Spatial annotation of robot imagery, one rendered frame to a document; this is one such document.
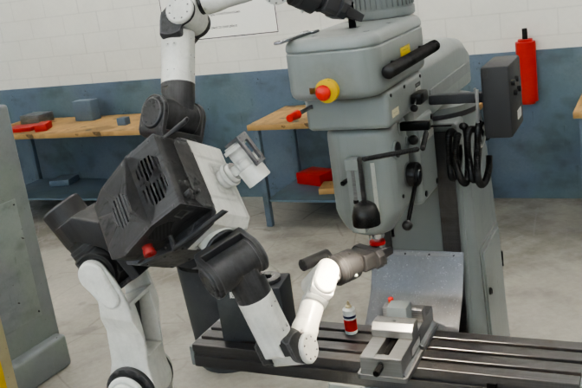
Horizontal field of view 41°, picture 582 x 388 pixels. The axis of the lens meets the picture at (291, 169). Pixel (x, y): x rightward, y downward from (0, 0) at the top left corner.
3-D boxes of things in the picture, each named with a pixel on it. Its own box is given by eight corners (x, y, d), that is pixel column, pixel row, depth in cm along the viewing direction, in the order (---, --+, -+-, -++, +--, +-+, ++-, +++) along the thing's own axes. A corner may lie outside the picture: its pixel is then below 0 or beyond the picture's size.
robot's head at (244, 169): (239, 196, 192) (265, 177, 188) (214, 164, 191) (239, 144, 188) (248, 188, 198) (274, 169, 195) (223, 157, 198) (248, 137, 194)
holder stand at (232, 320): (287, 342, 247) (279, 284, 242) (223, 341, 253) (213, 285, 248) (297, 324, 258) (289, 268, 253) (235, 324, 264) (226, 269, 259)
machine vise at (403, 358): (408, 384, 213) (404, 347, 211) (357, 378, 220) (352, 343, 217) (438, 326, 244) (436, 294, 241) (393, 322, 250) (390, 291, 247)
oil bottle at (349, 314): (355, 335, 245) (351, 303, 242) (343, 334, 246) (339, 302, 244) (359, 329, 248) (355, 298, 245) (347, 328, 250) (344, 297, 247)
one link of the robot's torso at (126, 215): (101, 298, 184) (205, 219, 170) (62, 179, 198) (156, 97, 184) (184, 300, 208) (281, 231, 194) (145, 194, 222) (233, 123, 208)
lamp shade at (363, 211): (357, 230, 197) (354, 207, 195) (349, 223, 204) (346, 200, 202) (384, 225, 198) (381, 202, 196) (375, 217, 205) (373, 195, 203)
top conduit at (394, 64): (395, 79, 191) (393, 64, 190) (378, 80, 193) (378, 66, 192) (440, 50, 230) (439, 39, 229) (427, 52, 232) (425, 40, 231)
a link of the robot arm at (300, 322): (333, 313, 207) (314, 377, 194) (300, 317, 213) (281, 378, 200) (313, 289, 202) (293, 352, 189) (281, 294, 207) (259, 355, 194)
